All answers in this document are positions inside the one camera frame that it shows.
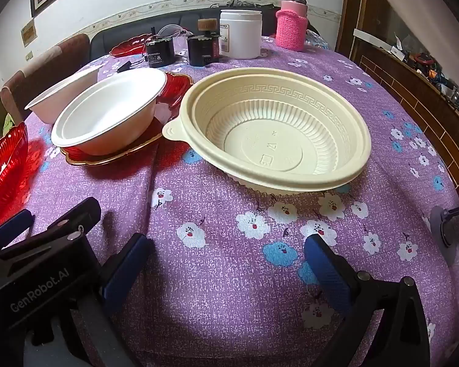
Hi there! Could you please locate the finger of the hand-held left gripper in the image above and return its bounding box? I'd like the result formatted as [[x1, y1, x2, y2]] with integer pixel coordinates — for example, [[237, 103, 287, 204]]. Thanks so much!
[[0, 197, 102, 264], [0, 209, 35, 255]]

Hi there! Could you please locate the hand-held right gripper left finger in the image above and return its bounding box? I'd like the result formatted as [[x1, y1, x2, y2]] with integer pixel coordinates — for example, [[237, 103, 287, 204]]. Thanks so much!
[[76, 232, 154, 367]]

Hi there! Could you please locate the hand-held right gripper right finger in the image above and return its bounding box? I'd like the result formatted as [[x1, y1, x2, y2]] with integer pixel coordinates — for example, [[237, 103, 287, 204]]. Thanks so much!
[[303, 233, 432, 367]]

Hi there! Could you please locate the red ribbed plastic plate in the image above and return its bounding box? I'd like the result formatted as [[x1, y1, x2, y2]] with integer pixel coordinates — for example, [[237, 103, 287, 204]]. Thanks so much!
[[0, 121, 29, 234]]

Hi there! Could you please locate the white paper bowl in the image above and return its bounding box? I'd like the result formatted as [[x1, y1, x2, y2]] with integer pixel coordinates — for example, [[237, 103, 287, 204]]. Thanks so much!
[[25, 69, 100, 125], [51, 69, 168, 156]]

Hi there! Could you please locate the cream plastic bowl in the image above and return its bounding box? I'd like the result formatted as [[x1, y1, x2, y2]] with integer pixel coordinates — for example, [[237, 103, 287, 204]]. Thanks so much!
[[162, 67, 372, 194]]

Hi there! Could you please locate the red gold-rimmed plate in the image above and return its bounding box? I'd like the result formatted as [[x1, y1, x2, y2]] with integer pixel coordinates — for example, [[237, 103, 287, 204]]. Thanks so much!
[[59, 71, 195, 167]]

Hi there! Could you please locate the purple floral tablecloth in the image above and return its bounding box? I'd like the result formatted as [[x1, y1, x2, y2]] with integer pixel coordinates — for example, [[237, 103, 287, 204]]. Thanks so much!
[[0, 36, 459, 367]]

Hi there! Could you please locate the brown upholstered chair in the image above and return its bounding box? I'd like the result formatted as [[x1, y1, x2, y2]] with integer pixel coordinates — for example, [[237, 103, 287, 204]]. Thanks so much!
[[1, 34, 90, 123]]

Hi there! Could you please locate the red labelled plate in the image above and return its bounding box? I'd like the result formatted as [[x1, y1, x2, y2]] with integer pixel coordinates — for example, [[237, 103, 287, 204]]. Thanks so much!
[[110, 35, 155, 57]]

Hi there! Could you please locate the black leather sofa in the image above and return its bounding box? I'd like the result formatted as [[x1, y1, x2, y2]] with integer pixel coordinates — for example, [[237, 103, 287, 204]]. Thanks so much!
[[90, 6, 284, 60]]

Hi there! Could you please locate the brown wooden cabinet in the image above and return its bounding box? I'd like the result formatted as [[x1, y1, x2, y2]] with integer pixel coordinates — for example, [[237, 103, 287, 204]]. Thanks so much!
[[334, 0, 459, 207]]

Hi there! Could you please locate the black motor block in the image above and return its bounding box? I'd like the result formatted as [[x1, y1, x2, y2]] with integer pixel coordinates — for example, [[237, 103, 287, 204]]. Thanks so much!
[[187, 32, 220, 66]]

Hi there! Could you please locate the clutter of small tools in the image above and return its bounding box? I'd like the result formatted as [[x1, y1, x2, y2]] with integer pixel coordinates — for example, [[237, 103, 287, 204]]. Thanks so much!
[[382, 34, 459, 123]]

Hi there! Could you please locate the pink knit-sleeved bottle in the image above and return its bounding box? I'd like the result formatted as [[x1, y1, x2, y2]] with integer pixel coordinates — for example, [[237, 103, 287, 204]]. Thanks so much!
[[275, 0, 308, 51]]

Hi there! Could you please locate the white plastic jar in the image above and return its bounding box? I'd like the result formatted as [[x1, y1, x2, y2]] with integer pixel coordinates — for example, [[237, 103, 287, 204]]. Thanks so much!
[[219, 9, 263, 60]]

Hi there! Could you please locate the dark clothes pile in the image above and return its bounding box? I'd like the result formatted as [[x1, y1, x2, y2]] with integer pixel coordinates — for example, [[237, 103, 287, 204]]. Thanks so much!
[[208, 0, 280, 10]]

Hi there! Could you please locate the grey round clamp mount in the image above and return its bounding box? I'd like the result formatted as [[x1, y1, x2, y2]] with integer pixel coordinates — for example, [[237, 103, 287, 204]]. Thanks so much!
[[430, 204, 459, 255]]

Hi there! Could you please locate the black motor with cable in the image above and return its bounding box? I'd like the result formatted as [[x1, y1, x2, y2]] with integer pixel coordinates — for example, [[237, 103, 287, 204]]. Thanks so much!
[[144, 27, 174, 67]]

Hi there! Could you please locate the paper wall notice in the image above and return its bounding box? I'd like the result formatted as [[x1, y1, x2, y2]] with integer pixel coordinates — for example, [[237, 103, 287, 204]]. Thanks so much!
[[20, 18, 38, 47]]

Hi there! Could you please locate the white cable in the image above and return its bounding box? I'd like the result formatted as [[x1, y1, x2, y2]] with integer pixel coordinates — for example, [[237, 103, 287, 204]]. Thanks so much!
[[157, 24, 186, 39]]

